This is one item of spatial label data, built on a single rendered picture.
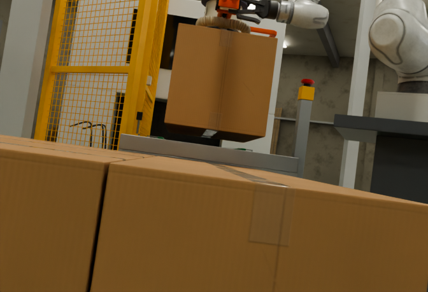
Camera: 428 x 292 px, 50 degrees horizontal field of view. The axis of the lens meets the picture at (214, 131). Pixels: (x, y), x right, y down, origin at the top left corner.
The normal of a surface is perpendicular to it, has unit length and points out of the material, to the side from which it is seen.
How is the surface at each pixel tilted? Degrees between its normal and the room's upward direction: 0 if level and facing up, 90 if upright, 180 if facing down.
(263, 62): 89
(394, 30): 96
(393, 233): 90
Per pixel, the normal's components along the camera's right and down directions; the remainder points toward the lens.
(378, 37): -0.64, -0.07
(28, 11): 0.07, -0.04
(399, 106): -0.34, -0.10
